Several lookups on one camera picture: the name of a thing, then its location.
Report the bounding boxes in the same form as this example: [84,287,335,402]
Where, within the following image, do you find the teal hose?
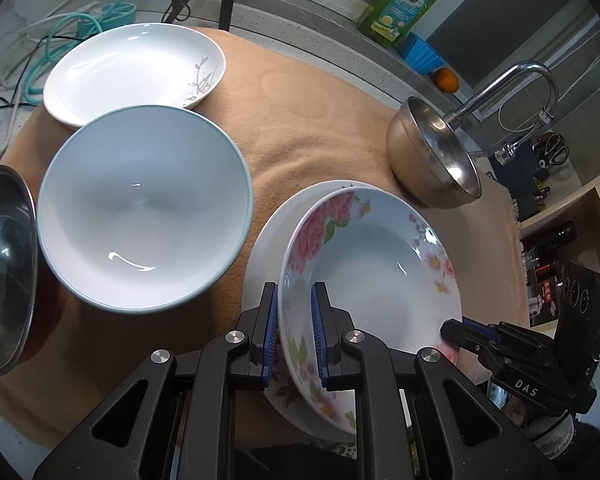
[22,0,148,107]

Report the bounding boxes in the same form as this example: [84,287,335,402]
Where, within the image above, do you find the black scissors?
[532,132,571,166]

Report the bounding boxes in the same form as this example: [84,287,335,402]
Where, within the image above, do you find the white plate with leaf print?
[43,23,227,129]

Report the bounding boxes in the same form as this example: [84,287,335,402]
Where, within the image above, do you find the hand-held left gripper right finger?
[312,281,570,480]

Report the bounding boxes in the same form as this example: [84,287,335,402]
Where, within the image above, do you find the red labelled box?
[529,280,562,329]

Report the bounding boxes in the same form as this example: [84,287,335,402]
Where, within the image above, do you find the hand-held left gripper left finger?
[32,281,282,480]

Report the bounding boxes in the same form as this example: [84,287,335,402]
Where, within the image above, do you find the red steel bowl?
[0,165,69,377]

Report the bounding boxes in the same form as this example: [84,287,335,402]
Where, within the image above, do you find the green dish soap bottle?
[357,0,456,50]

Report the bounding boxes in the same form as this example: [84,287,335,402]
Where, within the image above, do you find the chrome faucet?
[442,61,560,166]

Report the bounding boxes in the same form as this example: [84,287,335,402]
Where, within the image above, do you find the pink rose floral plate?
[278,186,464,435]

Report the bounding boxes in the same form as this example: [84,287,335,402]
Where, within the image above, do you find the white cable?
[0,0,104,136]

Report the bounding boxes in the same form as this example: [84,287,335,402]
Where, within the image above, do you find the stainless steel bowl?
[386,97,482,209]

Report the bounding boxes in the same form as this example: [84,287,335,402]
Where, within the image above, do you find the wooden shelf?
[520,160,600,311]

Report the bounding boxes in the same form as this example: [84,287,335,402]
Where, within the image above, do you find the person's right hand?
[500,400,577,462]

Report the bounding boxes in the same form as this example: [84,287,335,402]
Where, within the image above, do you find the light blue bowl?
[36,105,254,316]

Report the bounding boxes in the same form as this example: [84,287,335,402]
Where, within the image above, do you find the blue plastic container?
[395,32,444,74]

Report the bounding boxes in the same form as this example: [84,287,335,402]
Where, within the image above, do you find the orange fruit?
[432,68,460,94]

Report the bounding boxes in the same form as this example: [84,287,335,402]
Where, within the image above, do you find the dark glass bottle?
[522,221,579,261]

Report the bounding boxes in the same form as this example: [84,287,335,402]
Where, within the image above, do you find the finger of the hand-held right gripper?
[440,317,501,361]

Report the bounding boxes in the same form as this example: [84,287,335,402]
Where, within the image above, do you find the tan blanket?
[0,25,527,449]

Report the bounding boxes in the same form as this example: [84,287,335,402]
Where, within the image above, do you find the white plate with floral rim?
[243,179,362,444]

